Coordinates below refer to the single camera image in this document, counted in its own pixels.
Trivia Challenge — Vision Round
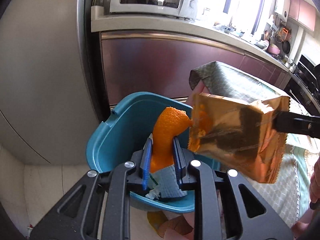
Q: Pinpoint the gold foil snack bag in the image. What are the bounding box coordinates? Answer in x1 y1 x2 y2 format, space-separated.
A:
188 93 290 184

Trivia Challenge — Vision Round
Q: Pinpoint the orange peel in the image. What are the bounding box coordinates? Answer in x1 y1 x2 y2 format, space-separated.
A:
150 107 193 173

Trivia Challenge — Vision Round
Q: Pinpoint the teal plastic trash bin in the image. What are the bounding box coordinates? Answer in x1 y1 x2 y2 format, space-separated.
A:
85 91 222 214

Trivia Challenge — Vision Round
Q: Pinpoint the maroon kitchen counter cabinet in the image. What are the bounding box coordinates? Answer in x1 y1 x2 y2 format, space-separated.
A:
90 4 293 111

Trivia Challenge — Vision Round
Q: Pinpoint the person's right hand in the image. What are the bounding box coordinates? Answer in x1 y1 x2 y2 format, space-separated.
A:
309 159 320 203

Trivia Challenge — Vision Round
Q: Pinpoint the pink pot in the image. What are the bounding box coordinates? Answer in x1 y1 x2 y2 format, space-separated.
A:
267 43 280 55

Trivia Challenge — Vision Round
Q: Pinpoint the black frying pan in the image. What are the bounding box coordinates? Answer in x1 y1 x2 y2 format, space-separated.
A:
282 40 291 55

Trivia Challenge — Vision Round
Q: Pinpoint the grey refrigerator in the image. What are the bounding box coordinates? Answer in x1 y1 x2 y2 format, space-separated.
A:
1 0 99 165

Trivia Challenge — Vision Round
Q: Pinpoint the pink upper wall cabinet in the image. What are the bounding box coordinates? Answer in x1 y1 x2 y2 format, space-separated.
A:
289 0 316 32

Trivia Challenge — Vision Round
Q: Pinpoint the white wall water heater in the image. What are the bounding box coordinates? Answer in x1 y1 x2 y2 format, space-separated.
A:
274 0 290 23

